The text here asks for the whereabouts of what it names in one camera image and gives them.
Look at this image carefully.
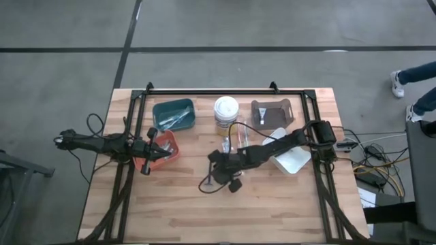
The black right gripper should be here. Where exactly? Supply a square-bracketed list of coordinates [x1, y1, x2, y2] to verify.
[207, 149, 247, 194]

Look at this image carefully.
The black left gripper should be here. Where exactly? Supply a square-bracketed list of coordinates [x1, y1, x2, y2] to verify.
[133, 127, 172, 176]

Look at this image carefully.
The orange plastic bin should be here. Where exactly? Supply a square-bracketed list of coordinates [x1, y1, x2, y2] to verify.
[131, 129, 181, 172]

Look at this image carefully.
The red white toothbrush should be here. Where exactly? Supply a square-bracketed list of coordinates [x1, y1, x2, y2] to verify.
[234, 118, 245, 148]

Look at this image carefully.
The blue white toothbrush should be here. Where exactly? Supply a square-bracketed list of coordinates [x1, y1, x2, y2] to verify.
[158, 112, 187, 129]
[165, 105, 192, 125]

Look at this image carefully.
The green white toothbrush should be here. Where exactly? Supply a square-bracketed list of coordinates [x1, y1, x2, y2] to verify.
[240, 118, 252, 146]

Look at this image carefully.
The yellow white wipes canister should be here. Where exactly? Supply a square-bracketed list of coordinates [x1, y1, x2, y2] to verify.
[213, 95, 240, 137]

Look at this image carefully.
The white plastic bin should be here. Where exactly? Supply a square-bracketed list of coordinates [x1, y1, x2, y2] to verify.
[262, 127, 313, 176]

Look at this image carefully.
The teal plastic bin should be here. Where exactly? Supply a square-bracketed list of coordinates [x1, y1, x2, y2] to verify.
[152, 98, 198, 133]

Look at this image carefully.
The brown plastic bin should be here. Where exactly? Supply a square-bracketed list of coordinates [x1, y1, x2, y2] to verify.
[251, 98, 295, 131]

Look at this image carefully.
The grey metal stand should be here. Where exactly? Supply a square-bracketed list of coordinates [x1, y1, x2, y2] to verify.
[0, 149, 55, 245]

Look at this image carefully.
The black power brick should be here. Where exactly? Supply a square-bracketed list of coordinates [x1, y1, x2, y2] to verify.
[356, 171, 386, 188]

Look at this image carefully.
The white paper sheet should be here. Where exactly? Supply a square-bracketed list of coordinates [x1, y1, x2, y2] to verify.
[357, 186, 377, 208]

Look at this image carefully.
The black power adapter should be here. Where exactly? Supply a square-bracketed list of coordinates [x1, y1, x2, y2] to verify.
[364, 145, 384, 159]

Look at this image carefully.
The person's white shoe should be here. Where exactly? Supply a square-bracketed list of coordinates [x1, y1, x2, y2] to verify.
[390, 70, 405, 99]
[405, 104, 424, 123]

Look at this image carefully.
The dark grey equipment cabinet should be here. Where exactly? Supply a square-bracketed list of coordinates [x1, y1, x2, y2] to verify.
[405, 118, 436, 235]

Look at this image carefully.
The person's leg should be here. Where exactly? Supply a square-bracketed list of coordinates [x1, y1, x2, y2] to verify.
[398, 61, 436, 86]
[414, 87, 436, 116]

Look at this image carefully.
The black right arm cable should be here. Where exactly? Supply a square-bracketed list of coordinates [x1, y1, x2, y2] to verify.
[198, 121, 273, 195]

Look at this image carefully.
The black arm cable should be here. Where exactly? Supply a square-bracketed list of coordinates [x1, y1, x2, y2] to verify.
[66, 113, 137, 181]
[198, 121, 273, 195]

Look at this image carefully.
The black metal table frame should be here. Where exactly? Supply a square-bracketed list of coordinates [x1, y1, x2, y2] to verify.
[76, 81, 372, 245]

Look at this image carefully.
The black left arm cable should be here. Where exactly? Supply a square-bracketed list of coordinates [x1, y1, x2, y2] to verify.
[66, 113, 137, 181]

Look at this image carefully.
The grey cable hub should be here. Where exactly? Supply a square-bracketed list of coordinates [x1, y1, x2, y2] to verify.
[335, 140, 358, 151]

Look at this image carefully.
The black floor cable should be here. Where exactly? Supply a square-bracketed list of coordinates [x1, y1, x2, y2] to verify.
[350, 141, 409, 200]

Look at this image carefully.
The yellow floor cable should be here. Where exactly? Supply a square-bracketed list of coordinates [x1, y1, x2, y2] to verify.
[352, 163, 406, 198]

